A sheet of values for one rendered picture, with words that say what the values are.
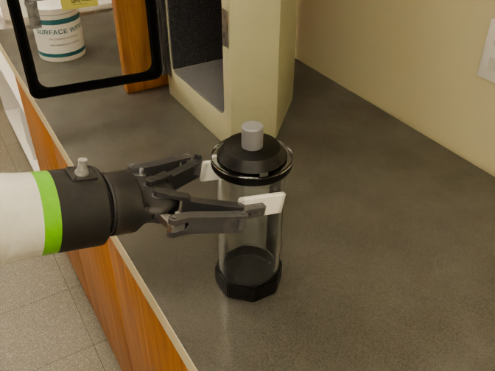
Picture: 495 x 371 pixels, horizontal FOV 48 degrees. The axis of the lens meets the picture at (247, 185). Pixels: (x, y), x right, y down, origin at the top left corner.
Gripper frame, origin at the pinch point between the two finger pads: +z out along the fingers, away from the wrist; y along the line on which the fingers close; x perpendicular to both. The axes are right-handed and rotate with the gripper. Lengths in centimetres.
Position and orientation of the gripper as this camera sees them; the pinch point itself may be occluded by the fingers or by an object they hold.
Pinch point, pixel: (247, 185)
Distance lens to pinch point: 74.7
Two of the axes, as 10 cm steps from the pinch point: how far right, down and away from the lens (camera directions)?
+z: 8.3, -1.1, 5.5
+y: -5.2, -5.0, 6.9
